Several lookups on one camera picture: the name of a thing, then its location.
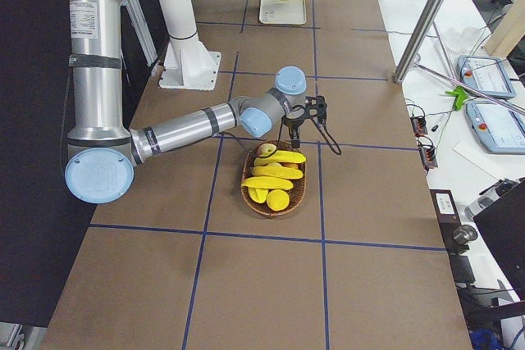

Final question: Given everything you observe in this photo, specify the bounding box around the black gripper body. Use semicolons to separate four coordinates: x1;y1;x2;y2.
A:
281;116;304;139

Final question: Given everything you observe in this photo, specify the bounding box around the brown wicker basket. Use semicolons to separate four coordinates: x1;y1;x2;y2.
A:
240;140;306;218

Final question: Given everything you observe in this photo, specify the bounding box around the orange black adapter lower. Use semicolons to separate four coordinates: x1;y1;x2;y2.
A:
418;145;438;171

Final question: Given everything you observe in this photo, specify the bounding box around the lower teach pendant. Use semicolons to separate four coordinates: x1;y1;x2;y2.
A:
465;101;524;155

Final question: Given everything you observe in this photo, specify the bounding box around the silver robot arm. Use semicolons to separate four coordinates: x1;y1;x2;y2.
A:
64;0;307;204

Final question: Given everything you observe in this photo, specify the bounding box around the orange black adapter upper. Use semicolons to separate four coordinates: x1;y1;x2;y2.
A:
410;116;427;137

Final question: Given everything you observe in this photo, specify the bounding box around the teach pendant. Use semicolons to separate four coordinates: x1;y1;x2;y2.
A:
457;55;516;99
465;101;524;155

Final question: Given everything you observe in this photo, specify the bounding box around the aluminium frame post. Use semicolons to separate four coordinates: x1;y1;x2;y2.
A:
393;0;444;84

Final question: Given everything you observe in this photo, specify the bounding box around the orange black adapter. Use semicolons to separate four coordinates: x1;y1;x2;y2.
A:
418;145;438;171
410;116;427;137

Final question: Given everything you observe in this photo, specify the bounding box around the yellow banana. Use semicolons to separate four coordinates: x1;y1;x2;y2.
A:
253;150;306;166
241;176;294;190
251;166;304;180

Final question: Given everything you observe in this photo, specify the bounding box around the white camera pole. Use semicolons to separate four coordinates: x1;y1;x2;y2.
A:
158;0;221;91

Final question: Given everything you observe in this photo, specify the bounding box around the pink apple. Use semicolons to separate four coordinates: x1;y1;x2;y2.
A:
257;143;277;157

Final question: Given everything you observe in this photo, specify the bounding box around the white bear-print tray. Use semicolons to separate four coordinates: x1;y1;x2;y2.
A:
258;0;307;25

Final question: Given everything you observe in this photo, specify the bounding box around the black monitor corner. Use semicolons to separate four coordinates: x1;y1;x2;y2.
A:
474;182;524;300

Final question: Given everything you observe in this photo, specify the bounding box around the yellow lemon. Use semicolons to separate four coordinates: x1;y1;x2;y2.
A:
266;189;290;211

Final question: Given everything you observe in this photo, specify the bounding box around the upper teach pendant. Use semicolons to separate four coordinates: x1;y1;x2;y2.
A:
457;55;516;99

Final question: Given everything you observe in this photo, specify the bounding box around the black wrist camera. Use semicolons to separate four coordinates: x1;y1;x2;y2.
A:
305;95;327;126

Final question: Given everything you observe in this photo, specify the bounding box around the green plastic clamp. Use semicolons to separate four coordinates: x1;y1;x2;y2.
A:
445;86;469;111

